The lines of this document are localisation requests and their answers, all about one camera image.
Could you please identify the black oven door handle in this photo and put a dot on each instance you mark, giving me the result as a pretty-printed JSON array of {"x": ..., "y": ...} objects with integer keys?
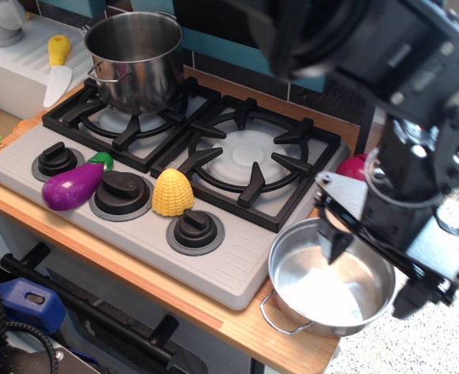
[{"x": 152, "y": 346}]

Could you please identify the purple toy eggplant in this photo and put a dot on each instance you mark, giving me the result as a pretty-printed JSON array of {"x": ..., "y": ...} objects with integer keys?
[{"x": 70, "y": 189}]

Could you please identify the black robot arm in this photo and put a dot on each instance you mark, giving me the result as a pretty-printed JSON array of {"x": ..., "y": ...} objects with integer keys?
[{"x": 402, "y": 56}]

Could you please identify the black stove knob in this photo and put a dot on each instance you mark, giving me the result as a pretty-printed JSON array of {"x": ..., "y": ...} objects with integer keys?
[
  {"x": 195, "y": 233},
  {"x": 54, "y": 160},
  {"x": 121, "y": 196}
]

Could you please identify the black left stove knob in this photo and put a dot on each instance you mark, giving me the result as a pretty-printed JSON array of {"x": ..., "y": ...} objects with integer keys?
[{"x": 54, "y": 160}]

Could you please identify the black middle stove knob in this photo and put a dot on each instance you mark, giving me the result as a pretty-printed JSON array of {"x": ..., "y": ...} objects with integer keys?
[{"x": 121, "y": 196}]

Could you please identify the black burner grate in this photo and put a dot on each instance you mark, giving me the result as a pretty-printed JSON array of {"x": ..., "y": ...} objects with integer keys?
[
  {"x": 254, "y": 163},
  {"x": 133, "y": 140}
]

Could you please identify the yellow handled toy knife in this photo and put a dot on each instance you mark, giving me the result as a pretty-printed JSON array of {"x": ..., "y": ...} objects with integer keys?
[{"x": 60, "y": 75}]

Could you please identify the yellow toy corn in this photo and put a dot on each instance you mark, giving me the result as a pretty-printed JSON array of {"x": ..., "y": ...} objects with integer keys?
[{"x": 172, "y": 194}]

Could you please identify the black right stove knob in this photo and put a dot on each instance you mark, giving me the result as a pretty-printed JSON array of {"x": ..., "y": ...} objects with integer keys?
[{"x": 195, "y": 233}]

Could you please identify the tall steel stock pot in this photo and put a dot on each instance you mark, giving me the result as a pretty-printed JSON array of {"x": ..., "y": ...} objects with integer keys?
[{"x": 137, "y": 61}]

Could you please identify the grey toy stove top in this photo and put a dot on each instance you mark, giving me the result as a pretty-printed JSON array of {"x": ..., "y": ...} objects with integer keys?
[{"x": 231, "y": 274}]

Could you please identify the white toy sink unit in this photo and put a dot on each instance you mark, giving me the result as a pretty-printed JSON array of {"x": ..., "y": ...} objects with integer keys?
[{"x": 25, "y": 69}]

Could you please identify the small shallow steel pot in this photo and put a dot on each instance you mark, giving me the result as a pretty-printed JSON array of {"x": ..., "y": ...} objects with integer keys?
[{"x": 336, "y": 299}]

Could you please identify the blue plastic clamp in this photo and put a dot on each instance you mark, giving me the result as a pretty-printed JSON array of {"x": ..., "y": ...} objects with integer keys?
[{"x": 27, "y": 302}]

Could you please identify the grey toy faucet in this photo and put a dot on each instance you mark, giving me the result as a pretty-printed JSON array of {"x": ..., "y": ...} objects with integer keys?
[{"x": 13, "y": 17}]

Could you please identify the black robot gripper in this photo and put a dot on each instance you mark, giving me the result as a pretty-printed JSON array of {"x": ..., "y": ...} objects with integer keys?
[{"x": 402, "y": 228}]

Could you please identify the black right burner grate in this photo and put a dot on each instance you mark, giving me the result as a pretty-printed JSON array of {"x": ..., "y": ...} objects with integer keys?
[{"x": 254, "y": 163}]

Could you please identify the magenta toy radish green leaves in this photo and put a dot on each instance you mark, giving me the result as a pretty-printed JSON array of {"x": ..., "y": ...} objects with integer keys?
[{"x": 353, "y": 167}]

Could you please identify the black left burner grate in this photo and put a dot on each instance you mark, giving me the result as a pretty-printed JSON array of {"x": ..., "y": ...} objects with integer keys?
[{"x": 133, "y": 140}]

